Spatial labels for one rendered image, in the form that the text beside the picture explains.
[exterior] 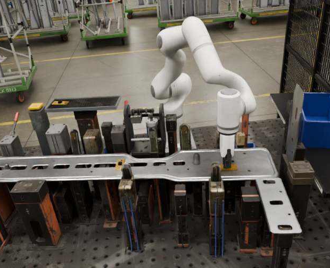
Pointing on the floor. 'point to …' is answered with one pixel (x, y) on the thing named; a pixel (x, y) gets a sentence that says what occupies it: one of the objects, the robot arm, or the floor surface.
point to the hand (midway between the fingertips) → (227, 161)
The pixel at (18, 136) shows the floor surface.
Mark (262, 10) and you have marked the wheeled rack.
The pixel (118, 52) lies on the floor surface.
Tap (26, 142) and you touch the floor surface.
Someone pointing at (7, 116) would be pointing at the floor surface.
